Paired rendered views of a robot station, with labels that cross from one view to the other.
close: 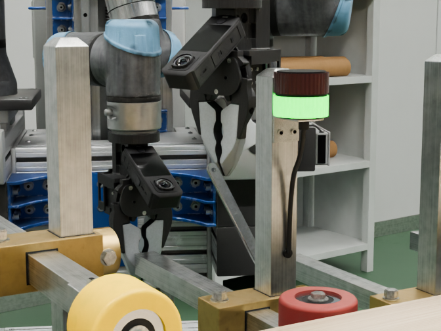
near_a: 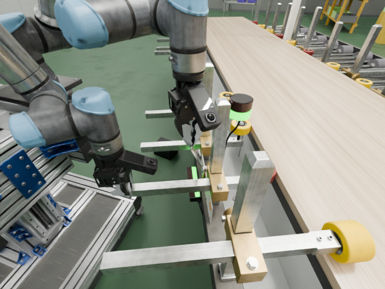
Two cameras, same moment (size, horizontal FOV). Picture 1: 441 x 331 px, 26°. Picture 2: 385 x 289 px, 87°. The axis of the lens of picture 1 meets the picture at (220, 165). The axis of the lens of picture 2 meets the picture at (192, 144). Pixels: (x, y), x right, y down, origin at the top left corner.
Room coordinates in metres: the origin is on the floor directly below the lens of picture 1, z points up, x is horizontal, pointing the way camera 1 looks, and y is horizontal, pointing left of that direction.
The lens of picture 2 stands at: (0.95, 0.39, 1.37)
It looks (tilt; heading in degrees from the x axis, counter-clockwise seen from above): 40 degrees down; 295
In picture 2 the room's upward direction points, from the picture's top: straight up
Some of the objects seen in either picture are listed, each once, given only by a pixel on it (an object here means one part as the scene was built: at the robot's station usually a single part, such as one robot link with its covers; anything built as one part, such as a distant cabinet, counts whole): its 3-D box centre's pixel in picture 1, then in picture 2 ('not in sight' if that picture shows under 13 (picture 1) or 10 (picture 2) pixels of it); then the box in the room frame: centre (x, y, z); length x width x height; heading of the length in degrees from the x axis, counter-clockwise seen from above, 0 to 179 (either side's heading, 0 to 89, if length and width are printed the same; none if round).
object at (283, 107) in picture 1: (300, 105); (239, 110); (1.04, -0.09, 1.09); 0.06 x 0.06 x 0.02
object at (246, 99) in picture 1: (236, 100); not in sight; (1.12, -0.02, 1.09); 0.05 x 0.02 x 0.09; 50
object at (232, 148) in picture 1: (243, 137); (193, 128); (1.14, -0.03, 1.04); 0.06 x 0.03 x 0.09; 140
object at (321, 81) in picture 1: (301, 82); (240, 102); (1.04, -0.09, 1.12); 0.06 x 0.06 x 0.02
